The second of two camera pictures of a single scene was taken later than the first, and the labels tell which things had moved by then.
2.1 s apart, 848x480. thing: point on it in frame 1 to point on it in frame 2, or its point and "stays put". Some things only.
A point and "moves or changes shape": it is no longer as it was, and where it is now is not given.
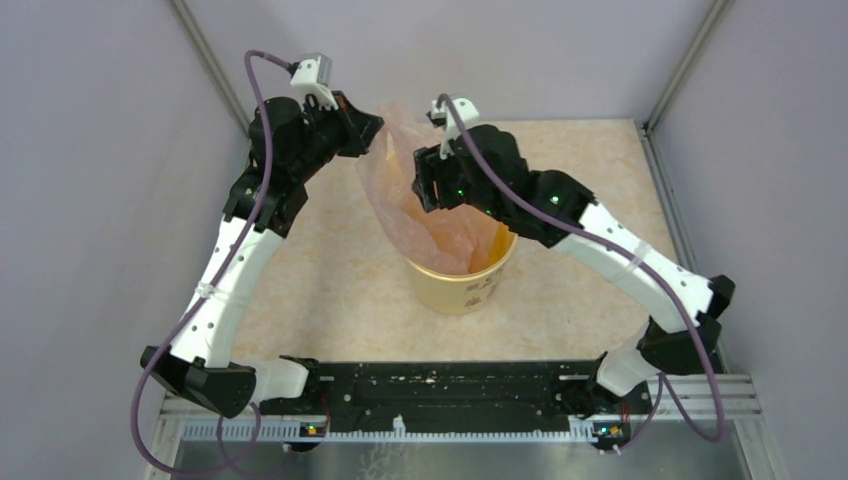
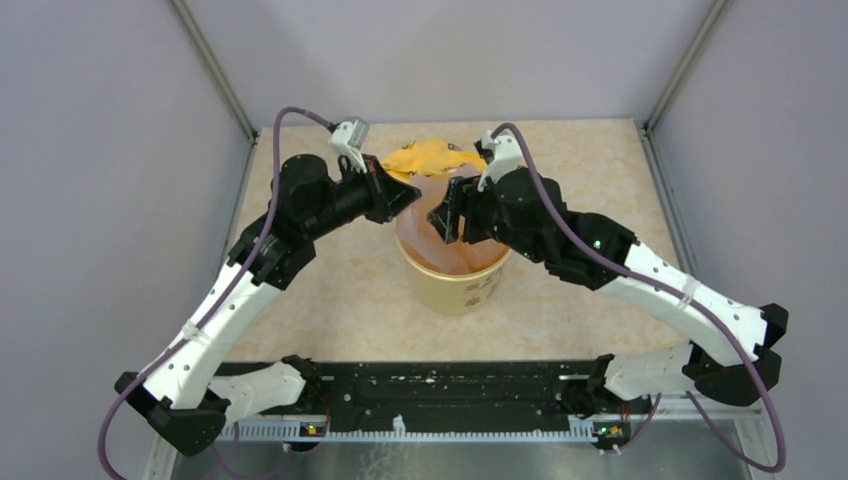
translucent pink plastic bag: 446,240 moves or changes shape
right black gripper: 428,165 to 463,198
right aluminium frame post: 718,9 stays put
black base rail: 460,393 stays put
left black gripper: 360,128 to 388,194
